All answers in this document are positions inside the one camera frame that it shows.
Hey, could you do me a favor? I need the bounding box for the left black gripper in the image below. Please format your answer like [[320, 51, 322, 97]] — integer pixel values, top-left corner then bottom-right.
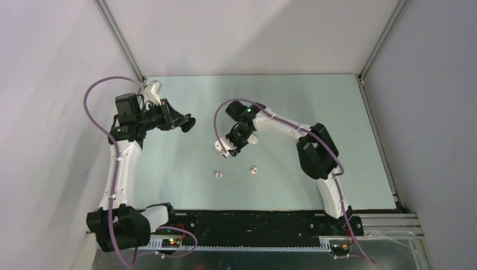
[[137, 98, 188, 131]]

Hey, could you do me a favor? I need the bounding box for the black earbud charging case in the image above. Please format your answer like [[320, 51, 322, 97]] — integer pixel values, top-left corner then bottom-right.
[[181, 117, 196, 133]]

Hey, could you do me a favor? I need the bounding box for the white earbud charging case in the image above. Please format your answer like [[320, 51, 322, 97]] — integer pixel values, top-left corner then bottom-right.
[[247, 134, 258, 145]]

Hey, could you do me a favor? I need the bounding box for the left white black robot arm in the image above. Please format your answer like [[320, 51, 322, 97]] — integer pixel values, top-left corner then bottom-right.
[[86, 93, 196, 253]]

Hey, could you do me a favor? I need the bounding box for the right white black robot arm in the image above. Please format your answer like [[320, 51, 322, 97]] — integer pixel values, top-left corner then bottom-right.
[[213, 98, 353, 235]]

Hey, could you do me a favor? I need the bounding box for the left controller board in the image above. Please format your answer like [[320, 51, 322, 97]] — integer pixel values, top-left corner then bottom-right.
[[161, 238, 181, 249]]

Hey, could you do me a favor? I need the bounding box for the controller board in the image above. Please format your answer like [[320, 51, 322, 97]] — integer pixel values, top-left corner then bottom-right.
[[161, 238, 181, 249], [330, 242, 354, 259]]

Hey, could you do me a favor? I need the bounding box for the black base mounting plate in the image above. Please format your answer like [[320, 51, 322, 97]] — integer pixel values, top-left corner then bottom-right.
[[167, 210, 364, 248]]

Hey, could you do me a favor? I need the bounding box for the right controller board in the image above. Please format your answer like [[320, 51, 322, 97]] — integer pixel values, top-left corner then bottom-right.
[[330, 242, 354, 259]]

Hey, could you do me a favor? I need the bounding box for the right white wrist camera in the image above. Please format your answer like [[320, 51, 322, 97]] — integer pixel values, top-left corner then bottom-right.
[[213, 137, 236, 158]]

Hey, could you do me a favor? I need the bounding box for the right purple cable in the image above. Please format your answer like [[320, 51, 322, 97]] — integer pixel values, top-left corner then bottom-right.
[[213, 98, 377, 266]]

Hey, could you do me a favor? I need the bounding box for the purple cable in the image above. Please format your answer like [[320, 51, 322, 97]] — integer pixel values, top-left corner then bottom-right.
[[83, 76, 198, 268], [213, 98, 377, 266]]

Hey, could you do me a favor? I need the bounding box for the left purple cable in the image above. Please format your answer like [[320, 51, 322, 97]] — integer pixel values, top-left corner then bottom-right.
[[83, 76, 198, 268]]

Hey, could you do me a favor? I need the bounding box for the aluminium frame rail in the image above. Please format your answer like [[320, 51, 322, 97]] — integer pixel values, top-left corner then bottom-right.
[[86, 213, 426, 254]]

